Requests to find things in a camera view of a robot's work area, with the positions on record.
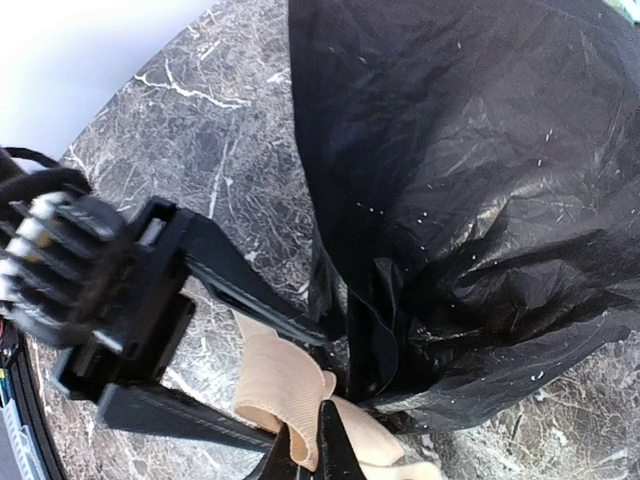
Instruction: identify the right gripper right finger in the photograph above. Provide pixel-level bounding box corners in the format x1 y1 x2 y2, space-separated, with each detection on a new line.
317 400 366 480

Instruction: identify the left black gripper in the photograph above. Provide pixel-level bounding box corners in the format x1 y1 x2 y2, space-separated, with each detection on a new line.
51 197 328 452

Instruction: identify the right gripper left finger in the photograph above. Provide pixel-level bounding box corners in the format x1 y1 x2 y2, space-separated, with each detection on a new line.
249 425 299 480

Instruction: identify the beige satin ribbon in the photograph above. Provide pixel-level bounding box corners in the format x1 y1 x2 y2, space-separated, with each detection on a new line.
233 311 441 479

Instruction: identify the black wrapping paper sheet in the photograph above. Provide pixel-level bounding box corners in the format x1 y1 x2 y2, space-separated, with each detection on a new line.
288 1 639 434

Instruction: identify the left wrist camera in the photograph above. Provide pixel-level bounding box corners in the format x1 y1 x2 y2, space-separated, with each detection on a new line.
1 147 133 349

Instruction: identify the black front table rail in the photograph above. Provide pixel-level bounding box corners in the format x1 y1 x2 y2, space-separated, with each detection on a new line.
1 344 67 480

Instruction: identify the grey slotted cable duct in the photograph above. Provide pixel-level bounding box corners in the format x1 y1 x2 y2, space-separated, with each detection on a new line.
1 368 47 480

